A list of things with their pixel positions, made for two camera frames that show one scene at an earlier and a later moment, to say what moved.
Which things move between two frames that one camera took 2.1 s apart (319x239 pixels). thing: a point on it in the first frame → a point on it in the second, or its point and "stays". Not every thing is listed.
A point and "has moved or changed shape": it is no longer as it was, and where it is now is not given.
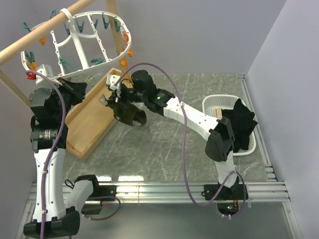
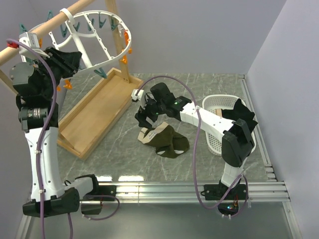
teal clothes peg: x=80 y=27 → x=64 y=32
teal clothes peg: x=65 y=61 has moved or changed shape
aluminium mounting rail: x=182 y=193 stays
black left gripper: x=77 y=90 → x=67 y=61
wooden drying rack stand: x=94 y=114 stays
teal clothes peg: x=98 y=60 → x=101 y=73
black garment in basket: x=242 y=123 stays
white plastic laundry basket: x=211 y=102 stays
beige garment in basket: x=219 y=114 stays
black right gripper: x=117 y=99 → x=141 y=116
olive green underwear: x=127 y=113 → x=167 y=142
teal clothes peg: x=96 y=23 → x=92 y=21
